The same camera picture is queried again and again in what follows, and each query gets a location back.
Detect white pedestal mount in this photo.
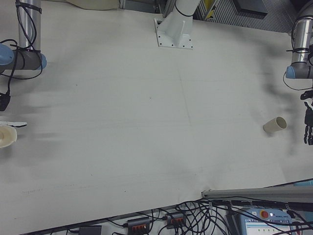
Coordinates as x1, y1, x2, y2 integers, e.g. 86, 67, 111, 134
153, 0, 196, 50

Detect teach pendant with screen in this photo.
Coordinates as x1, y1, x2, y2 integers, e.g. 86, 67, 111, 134
238, 207, 298, 235

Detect yellow black striped post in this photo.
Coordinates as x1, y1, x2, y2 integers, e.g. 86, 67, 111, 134
204, 0, 218, 22

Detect black hub red switches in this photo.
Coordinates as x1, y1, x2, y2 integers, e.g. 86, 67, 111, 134
127, 216, 151, 233
165, 212, 186, 230

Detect beige cup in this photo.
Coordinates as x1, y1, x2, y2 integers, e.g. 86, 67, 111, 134
263, 117, 287, 134

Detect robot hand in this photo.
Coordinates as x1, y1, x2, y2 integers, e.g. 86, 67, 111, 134
302, 101, 313, 145
0, 119, 27, 128

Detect light blue plastic bin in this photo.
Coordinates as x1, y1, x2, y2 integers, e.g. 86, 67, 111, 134
293, 179, 313, 187

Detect black rectangular box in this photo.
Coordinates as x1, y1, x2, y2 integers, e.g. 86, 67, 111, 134
79, 225, 103, 235

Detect tangled black cables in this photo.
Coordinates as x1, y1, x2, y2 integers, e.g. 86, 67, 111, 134
146, 199, 237, 235

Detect white paper cup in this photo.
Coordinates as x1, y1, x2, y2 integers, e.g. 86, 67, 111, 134
0, 125, 18, 149

